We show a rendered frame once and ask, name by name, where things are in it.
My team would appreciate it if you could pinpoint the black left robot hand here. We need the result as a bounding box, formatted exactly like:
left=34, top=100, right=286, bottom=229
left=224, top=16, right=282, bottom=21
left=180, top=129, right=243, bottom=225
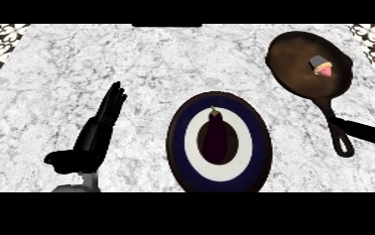
left=42, top=80, right=128, bottom=176

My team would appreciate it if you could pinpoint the purple eggplant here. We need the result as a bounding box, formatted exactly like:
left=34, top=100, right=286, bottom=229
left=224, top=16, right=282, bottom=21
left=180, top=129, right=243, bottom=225
left=200, top=105, right=230, bottom=165

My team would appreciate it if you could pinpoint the dark brown frying pan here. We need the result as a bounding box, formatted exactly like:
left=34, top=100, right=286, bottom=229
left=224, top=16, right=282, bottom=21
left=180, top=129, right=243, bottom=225
left=264, top=31, right=355, bottom=159

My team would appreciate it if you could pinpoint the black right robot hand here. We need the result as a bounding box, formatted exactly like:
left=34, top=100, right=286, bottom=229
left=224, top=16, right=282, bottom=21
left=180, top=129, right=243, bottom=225
left=326, top=116, right=375, bottom=145

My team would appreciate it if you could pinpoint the blue and white plate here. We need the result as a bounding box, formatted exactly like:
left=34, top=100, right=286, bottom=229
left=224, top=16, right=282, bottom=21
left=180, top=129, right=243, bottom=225
left=165, top=90, right=274, bottom=193

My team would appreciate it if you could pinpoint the black and white patterned tile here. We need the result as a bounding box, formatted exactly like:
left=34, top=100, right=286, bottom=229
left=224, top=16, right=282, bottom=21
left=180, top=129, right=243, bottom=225
left=345, top=23, right=375, bottom=64
left=0, top=23, right=32, bottom=68

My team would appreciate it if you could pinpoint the pink cupcake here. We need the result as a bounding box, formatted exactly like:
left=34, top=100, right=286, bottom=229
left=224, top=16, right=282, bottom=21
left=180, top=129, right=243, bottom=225
left=307, top=55, right=333, bottom=77

